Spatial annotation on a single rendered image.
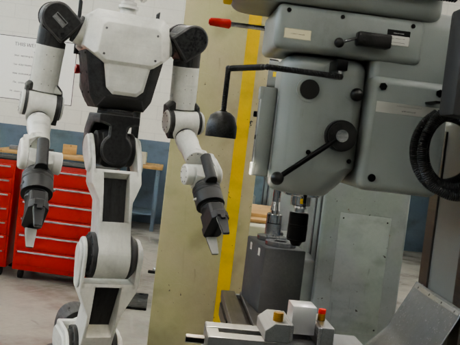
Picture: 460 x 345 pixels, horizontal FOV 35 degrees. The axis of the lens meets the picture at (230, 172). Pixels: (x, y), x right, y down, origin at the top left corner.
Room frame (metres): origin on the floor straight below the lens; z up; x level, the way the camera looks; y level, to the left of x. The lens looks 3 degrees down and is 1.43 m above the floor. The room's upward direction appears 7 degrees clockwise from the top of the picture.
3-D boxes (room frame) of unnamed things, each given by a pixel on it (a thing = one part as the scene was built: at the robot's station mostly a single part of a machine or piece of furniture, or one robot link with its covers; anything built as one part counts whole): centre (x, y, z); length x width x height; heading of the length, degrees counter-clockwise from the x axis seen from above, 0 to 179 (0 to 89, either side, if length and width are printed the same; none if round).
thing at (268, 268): (2.16, -0.16, 1.04); 0.22 x 0.12 x 0.20; 12
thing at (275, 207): (2.21, -0.15, 1.26); 0.03 x 0.03 x 0.11
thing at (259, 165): (1.75, -0.07, 1.45); 0.04 x 0.04 x 0.21; 5
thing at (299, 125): (1.76, -0.18, 1.47); 0.21 x 0.19 x 0.32; 5
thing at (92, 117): (2.46, 0.42, 1.37); 0.28 x 0.13 x 0.18; 23
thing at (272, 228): (2.21, -0.15, 1.17); 0.05 x 0.05 x 0.06
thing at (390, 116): (1.77, -0.37, 1.47); 0.24 x 0.19 x 0.26; 5
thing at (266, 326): (1.58, -0.14, 1.03); 0.12 x 0.06 x 0.04; 6
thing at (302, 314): (1.59, -0.19, 1.05); 0.06 x 0.05 x 0.06; 6
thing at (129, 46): (2.43, 0.41, 1.63); 0.34 x 0.30 x 0.36; 113
